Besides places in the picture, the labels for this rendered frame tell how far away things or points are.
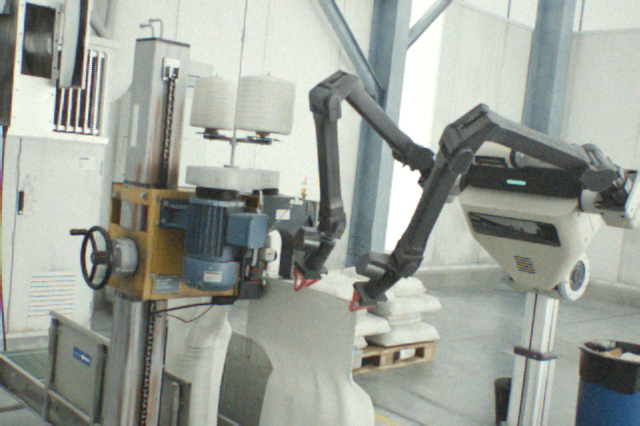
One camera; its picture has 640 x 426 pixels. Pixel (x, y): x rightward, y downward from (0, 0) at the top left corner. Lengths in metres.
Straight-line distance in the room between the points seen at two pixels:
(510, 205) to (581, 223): 0.20
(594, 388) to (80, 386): 2.49
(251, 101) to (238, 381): 1.37
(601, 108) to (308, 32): 4.58
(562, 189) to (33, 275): 3.60
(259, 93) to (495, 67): 8.34
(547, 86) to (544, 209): 8.78
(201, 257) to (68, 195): 3.03
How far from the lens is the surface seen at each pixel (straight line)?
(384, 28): 8.46
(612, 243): 10.53
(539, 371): 2.43
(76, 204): 5.03
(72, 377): 3.15
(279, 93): 2.09
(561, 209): 2.13
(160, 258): 2.15
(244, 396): 3.07
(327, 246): 2.19
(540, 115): 10.88
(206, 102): 2.31
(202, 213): 2.02
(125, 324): 2.24
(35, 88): 4.35
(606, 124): 10.68
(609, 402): 4.07
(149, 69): 2.17
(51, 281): 5.04
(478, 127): 1.71
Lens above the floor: 1.47
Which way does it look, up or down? 4 degrees down
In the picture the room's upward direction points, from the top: 6 degrees clockwise
